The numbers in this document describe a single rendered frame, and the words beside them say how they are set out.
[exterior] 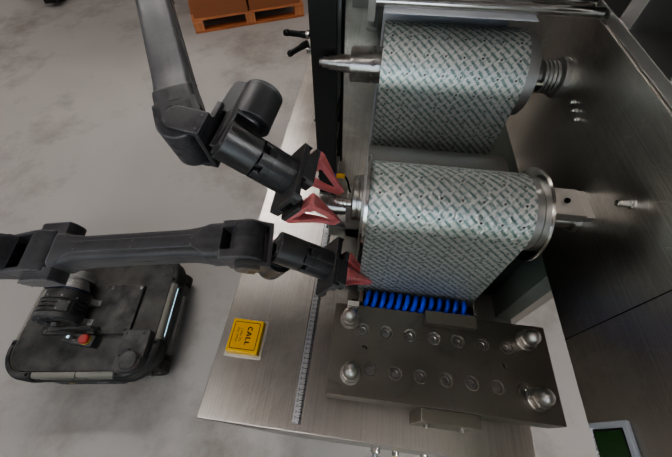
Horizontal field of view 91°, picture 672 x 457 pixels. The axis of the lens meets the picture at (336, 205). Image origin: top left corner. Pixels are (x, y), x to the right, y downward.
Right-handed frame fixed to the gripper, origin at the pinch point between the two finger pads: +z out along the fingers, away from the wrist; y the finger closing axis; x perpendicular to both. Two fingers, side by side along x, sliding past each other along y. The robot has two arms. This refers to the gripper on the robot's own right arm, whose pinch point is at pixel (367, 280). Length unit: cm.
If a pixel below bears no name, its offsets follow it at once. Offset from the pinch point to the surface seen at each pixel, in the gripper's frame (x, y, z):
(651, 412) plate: 32.0, 20.0, 17.0
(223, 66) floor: -162, -239, -66
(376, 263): 7.5, 0.3, -3.2
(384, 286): 0.5, 0.3, 3.9
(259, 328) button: -23.5, 8.1, -12.2
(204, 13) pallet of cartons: -164, -300, -105
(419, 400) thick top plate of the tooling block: 2.2, 19.1, 10.8
